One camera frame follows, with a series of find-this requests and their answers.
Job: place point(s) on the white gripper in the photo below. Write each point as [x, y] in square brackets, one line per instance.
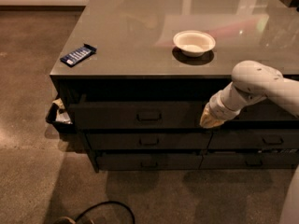
[220, 108]

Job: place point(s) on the grey top drawer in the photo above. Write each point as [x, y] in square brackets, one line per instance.
[136, 115]

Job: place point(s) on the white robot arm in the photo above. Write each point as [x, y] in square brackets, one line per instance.
[252, 82]

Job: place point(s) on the right middle drawer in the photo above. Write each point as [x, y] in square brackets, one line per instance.
[255, 139]

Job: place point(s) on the left middle drawer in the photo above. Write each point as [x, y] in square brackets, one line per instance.
[116, 141]

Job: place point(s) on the dark grey drawer cabinet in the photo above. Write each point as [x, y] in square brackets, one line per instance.
[137, 61]

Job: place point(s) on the right bottom drawer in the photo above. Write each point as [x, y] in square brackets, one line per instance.
[250, 161]

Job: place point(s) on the white bowl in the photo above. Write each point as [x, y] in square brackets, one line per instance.
[194, 43]

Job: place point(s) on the black trash bin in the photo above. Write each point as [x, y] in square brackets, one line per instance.
[58, 117]

